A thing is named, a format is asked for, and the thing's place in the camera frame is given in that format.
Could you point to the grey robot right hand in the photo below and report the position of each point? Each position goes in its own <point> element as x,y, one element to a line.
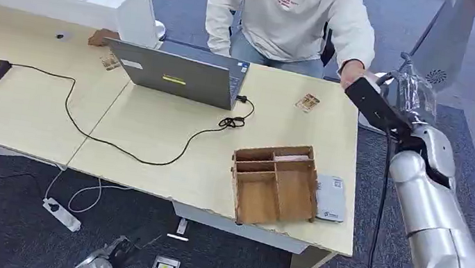
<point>416,100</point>

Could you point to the person's left hand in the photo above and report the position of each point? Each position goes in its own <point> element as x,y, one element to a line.
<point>352,72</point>

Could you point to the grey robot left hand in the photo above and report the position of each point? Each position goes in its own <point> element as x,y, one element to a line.
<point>130,250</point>

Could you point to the wooden compartment box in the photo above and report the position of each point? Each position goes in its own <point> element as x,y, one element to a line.
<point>276,189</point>

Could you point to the grey tilted panel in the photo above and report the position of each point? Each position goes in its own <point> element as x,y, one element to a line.
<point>445,41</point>

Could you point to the white power strip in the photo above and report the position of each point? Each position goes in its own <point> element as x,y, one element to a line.
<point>62,215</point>

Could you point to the person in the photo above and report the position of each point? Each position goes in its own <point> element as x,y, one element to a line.
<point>290,19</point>

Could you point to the grey flat card reader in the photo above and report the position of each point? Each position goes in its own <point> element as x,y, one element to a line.
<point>333,197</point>

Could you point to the grey laptop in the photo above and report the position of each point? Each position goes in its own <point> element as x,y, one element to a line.
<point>180,76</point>

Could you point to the brown wooden block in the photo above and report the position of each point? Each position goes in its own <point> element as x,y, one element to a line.
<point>102,38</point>

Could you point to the black desk grommet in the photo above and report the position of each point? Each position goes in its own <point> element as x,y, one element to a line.
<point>60,36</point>

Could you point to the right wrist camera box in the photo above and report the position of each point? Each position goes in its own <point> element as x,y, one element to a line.
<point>376,106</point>

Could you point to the white desk bracket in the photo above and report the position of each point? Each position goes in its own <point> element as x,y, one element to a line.
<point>179,231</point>

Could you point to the white desk frame beam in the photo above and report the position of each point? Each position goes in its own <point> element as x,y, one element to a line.
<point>207,219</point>

